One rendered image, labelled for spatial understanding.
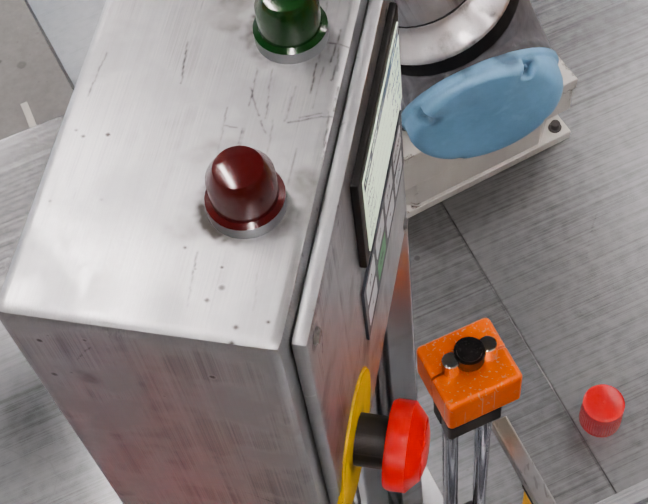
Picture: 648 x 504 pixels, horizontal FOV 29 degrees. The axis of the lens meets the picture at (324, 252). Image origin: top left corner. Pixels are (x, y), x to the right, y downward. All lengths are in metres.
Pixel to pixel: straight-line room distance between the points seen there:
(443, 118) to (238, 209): 0.49
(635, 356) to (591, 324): 0.05
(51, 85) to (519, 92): 1.63
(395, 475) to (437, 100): 0.40
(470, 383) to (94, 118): 0.31
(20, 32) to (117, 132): 2.10
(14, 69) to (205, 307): 2.09
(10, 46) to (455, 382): 1.91
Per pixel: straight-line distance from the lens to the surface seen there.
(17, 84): 2.44
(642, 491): 0.91
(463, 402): 0.67
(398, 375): 0.76
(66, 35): 1.34
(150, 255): 0.40
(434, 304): 1.11
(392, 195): 0.53
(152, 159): 0.42
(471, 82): 0.84
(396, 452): 0.50
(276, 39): 0.43
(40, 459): 1.10
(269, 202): 0.39
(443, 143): 0.89
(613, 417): 1.04
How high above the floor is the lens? 1.81
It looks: 59 degrees down
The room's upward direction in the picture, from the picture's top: 10 degrees counter-clockwise
